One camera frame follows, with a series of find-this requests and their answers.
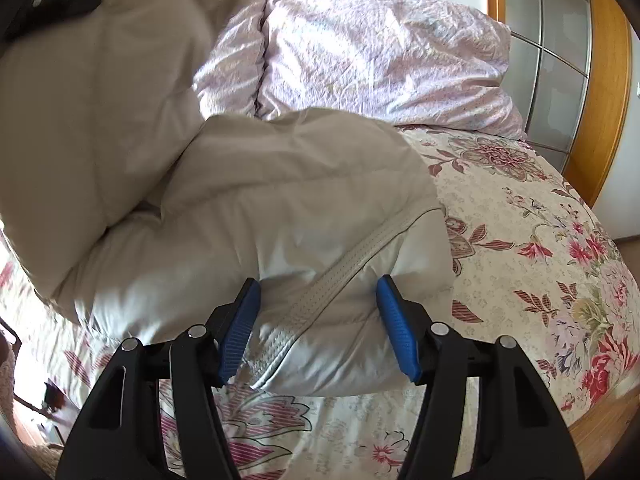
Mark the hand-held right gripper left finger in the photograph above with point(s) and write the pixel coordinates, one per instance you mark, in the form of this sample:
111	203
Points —
240	330

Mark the floral bedspread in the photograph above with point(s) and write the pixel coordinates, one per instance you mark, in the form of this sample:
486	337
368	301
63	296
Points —
525	240

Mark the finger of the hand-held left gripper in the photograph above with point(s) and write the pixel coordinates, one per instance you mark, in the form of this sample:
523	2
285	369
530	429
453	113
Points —
65	4

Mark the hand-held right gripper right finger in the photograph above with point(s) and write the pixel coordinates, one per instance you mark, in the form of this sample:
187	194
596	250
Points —
397	330

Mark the white puffer jacket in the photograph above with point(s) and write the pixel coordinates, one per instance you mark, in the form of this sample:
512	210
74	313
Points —
225	210

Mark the lilac crinkled pillow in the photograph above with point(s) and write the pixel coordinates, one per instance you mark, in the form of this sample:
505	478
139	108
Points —
230	70
380	55

